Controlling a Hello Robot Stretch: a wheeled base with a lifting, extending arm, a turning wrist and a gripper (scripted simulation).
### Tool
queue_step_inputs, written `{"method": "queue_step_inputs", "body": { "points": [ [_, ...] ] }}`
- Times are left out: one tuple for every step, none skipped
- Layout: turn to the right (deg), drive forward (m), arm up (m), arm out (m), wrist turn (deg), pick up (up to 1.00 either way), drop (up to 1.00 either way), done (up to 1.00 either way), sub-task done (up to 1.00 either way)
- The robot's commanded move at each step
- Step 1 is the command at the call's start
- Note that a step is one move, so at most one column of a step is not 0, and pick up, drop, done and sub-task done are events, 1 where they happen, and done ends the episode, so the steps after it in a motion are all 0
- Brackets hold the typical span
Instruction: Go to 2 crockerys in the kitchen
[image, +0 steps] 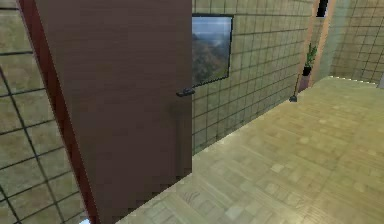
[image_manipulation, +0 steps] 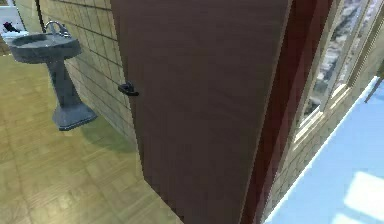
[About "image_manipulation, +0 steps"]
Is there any small black red object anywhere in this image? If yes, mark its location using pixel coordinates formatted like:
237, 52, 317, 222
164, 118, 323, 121
2, 21, 22, 34

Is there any silver sink faucet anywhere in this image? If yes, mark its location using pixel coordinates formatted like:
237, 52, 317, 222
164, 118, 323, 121
43, 20, 72, 38

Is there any window with pale frame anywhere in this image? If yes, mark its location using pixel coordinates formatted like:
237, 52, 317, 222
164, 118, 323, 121
293, 0, 384, 141

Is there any white bathtub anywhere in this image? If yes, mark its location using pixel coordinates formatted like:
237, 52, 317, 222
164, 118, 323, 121
0, 0, 30, 42

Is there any grey pedestal sink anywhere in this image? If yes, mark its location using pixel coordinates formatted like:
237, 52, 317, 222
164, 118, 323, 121
8, 32, 98, 132

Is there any brown wooden room door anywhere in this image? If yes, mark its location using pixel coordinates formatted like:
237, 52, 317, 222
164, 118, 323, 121
109, 0, 294, 224

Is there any black door handle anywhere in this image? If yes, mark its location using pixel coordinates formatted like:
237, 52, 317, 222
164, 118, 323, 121
117, 81, 140, 98

